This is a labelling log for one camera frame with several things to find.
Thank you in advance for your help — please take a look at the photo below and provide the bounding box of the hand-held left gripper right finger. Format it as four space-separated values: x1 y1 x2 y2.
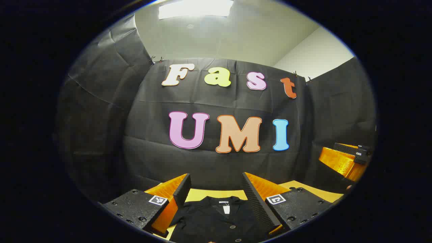
241 172 335 237

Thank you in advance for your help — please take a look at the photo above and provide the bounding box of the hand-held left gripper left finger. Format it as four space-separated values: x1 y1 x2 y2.
100 173 192 238

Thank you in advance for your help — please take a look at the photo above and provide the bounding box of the black button shirt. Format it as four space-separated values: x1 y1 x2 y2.
168 196 271 243

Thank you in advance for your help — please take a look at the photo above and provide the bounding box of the ceiling light panel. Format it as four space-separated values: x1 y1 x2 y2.
158 0 234 20

